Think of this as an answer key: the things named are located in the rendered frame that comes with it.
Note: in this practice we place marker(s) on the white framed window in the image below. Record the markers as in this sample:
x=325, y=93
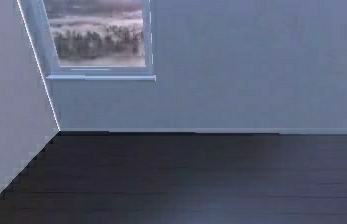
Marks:
x=97, y=36

